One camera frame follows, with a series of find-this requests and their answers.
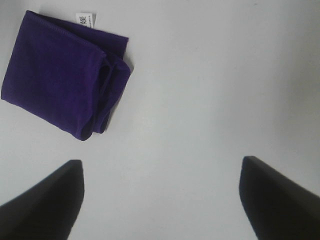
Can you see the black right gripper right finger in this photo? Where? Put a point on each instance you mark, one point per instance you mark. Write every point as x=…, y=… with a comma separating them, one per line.
x=277, y=207

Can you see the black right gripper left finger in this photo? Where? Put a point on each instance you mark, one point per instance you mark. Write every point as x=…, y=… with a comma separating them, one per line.
x=49, y=209

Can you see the purple towel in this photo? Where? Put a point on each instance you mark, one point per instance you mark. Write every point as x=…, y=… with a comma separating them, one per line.
x=68, y=74

